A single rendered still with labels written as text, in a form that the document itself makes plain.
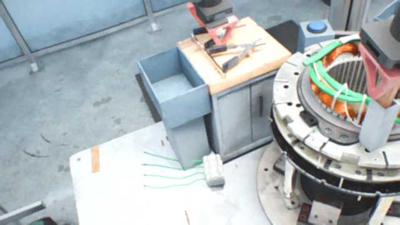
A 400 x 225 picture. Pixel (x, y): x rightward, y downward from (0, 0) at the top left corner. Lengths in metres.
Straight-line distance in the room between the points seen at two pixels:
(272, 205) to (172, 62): 0.42
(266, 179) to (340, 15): 0.53
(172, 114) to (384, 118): 0.41
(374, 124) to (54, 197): 1.78
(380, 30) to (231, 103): 0.43
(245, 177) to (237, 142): 0.09
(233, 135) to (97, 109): 1.64
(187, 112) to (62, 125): 1.73
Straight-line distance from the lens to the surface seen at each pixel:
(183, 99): 0.73
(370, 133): 0.56
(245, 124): 0.87
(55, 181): 2.14
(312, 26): 0.92
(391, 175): 0.61
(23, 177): 2.27
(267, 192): 0.86
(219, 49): 0.78
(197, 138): 0.86
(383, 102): 0.53
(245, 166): 0.93
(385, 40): 0.44
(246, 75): 0.75
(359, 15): 1.12
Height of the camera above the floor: 1.54
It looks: 46 degrees down
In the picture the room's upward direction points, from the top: 11 degrees counter-clockwise
